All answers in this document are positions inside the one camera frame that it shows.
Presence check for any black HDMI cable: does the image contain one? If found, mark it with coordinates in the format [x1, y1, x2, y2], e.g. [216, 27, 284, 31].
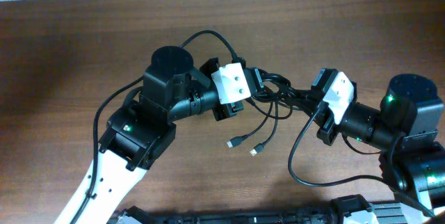
[226, 72, 314, 149]

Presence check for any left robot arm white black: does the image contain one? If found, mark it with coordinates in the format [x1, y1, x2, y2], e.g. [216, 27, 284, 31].
[56, 46, 251, 223]

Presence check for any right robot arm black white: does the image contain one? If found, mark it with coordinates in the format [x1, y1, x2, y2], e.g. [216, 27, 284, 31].
[311, 70, 444, 214]

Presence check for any right camera black cable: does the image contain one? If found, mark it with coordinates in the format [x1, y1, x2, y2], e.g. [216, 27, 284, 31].
[287, 100, 435, 218]

